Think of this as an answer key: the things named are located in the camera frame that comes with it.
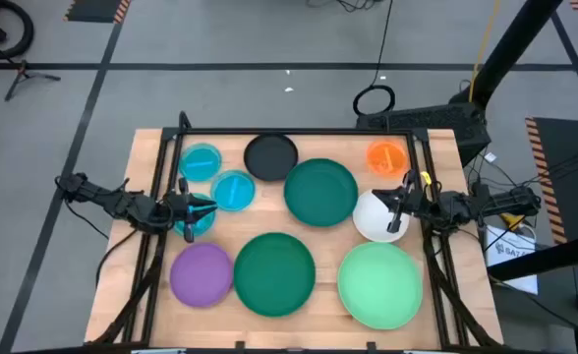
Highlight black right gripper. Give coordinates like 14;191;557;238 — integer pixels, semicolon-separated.
371;170;426;234

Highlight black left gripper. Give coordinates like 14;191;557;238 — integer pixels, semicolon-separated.
163;176;219;245

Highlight teal transparent plastic plate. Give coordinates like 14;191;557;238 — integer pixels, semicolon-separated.
173;193;217;238
178;142;223;183
209;169;257;212

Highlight white plastic plate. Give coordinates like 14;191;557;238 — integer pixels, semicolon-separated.
351;189;411;244

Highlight orange transparent plastic plate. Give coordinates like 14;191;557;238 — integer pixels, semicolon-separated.
366;140;410;179

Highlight purple plastic plate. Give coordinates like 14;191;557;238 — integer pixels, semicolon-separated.
169;242;235;309

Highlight light green plastic plate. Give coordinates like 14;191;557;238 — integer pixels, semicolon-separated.
336;241;424;330

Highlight black plastic plate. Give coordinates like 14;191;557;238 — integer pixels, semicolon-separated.
243;133;300;182

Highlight dark green plastic plate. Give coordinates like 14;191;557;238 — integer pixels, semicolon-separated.
233;231;317;318
283;157;360;228

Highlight white printed paper sheet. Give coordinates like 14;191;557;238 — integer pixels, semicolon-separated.
485;223;541;296

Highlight black vertical pole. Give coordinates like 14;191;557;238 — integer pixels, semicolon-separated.
448;0;564;112
486;230;578;282

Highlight black tripod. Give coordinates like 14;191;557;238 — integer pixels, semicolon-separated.
3;58;62;103

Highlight black hanging coiled cable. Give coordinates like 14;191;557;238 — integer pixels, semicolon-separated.
351;0;397;118

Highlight black cable bundle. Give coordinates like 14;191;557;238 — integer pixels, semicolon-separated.
423;230;499;348
91;254;165;345

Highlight black metal table frame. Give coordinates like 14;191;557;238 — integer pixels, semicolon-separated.
131;110;467;353

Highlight yellow hanging cable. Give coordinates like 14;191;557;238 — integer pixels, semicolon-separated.
468;0;501;103

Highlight black cable tangle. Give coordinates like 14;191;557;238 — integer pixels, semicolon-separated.
306;0;384;14

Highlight black vacuum hose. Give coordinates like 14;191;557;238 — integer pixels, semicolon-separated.
0;0;35;61

